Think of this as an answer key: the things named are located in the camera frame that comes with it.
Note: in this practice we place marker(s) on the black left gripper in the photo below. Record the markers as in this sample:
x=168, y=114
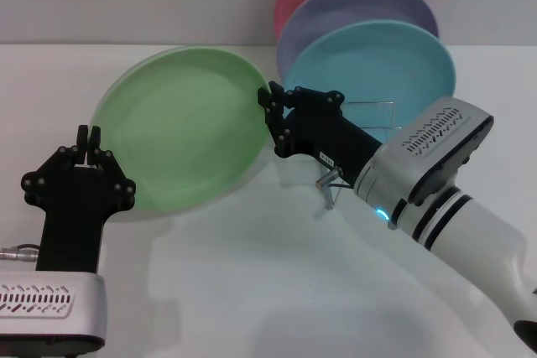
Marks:
x=73, y=215

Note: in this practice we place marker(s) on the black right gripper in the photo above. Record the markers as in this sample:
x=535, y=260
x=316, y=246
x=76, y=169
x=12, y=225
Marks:
x=331, y=136

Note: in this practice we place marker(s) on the green plate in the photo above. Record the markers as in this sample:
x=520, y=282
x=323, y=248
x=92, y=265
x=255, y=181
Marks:
x=180, y=131

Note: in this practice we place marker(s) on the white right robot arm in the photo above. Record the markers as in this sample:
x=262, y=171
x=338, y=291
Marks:
x=470, y=236

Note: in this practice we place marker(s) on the teal blue plate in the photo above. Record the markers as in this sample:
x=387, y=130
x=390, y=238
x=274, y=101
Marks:
x=377, y=64

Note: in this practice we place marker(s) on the purple plate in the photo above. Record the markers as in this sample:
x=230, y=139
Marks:
x=335, y=10

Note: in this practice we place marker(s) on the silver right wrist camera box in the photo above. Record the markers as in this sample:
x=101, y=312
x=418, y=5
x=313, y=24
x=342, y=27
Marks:
x=440, y=140

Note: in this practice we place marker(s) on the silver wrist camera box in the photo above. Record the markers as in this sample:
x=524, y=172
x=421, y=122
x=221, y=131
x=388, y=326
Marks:
x=50, y=307
x=440, y=140

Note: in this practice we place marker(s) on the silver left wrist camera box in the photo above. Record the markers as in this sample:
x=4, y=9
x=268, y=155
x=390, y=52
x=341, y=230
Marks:
x=50, y=307

